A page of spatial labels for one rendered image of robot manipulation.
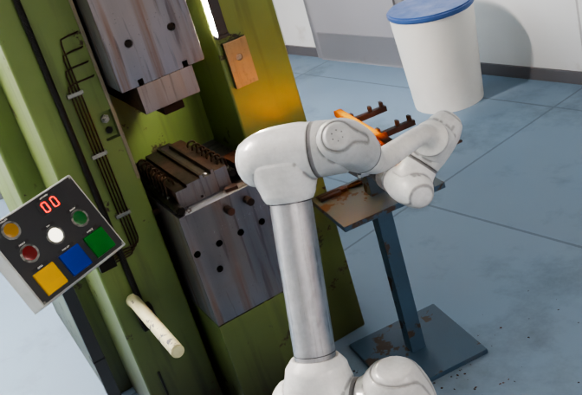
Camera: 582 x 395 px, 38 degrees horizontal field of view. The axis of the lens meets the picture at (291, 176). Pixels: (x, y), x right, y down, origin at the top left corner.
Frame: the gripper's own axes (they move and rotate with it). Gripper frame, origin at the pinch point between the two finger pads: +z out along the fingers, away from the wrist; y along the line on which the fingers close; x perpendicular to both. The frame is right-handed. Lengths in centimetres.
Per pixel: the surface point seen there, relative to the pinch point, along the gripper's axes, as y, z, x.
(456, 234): 71, 84, -98
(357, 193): 6.4, 26.2, -26.0
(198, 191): -47, 32, -3
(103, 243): -83, 11, 2
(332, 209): -5.4, 23.2, -26.0
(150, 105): -52, 32, 31
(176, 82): -42, 33, 35
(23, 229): -103, 10, 17
